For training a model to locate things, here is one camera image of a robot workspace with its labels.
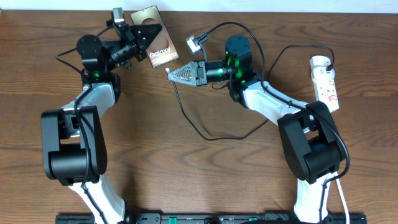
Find black charging cable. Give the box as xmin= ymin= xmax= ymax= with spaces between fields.
xmin=165 ymin=44 xmax=335 ymax=141

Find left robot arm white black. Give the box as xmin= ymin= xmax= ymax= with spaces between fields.
xmin=40 ymin=21 xmax=162 ymax=223

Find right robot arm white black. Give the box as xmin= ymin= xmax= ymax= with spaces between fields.
xmin=167 ymin=35 xmax=349 ymax=223

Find white charger adapter plug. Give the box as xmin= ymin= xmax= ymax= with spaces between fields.
xmin=310 ymin=55 xmax=331 ymax=70

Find white power strip red switches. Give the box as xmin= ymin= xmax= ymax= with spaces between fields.
xmin=311 ymin=66 xmax=339 ymax=113

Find white power strip cord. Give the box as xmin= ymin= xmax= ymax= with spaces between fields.
xmin=334 ymin=174 xmax=351 ymax=224

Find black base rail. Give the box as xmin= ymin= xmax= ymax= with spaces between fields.
xmin=55 ymin=213 xmax=368 ymax=224

